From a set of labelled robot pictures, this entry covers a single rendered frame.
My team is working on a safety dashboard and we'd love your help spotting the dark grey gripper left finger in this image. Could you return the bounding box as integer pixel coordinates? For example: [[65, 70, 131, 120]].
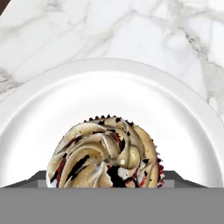
[[2, 170, 48, 189]]

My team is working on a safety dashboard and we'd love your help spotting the cream swirl frosted cupcake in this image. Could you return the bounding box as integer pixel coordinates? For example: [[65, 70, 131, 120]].
[[45, 114, 165, 189]]

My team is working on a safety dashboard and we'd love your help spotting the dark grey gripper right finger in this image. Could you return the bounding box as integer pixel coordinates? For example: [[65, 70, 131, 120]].
[[162, 170, 208, 189]]

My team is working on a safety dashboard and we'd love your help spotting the white round plate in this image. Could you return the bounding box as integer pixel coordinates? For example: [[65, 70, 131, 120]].
[[0, 57, 224, 189]]

